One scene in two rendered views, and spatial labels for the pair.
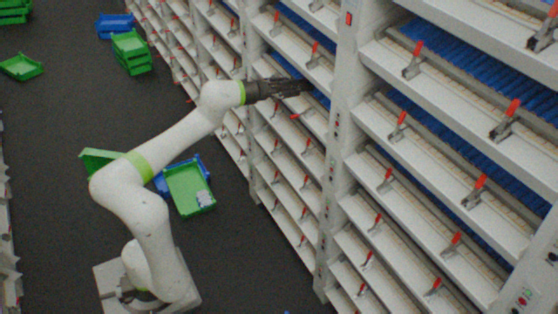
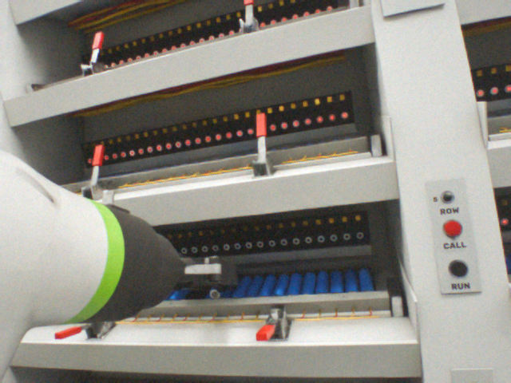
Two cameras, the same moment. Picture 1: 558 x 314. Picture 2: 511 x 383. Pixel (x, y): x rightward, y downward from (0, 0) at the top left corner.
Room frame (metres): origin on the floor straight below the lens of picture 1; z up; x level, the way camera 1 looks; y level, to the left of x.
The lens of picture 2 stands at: (1.03, 0.22, 1.02)
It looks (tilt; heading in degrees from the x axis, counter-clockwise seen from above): 8 degrees up; 314
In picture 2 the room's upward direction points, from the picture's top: 5 degrees counter-clockwise
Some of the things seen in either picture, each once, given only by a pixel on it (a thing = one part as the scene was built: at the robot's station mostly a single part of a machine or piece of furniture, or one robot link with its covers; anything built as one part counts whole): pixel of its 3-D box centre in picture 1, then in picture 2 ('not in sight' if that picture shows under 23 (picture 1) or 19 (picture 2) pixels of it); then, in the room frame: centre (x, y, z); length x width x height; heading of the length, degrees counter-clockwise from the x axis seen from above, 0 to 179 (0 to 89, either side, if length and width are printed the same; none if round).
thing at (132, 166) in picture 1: (119, 181); not in sight; (0.99, 0.49, 0.90); 0.18 x 0.13 x 0.12; 142
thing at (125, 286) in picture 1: (134, 284); not in sight; (0.98, 0.56, 0.33); 0.26 x 0.15 x 0.06; 109
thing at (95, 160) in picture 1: (110, 168); not in sight; (1.90, 0.97, 0.10); 0.30 x 0.08 x 0.20; 78
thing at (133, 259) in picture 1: (145, 264); not in sight; (0.98, 0.49, 0.46); 0.16 x 0.13 x 0.19; 52
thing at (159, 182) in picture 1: (180, 175); not in sight; (1.89, 0.57, 0.04); 0.30 x 0.20 x 0.08; 118
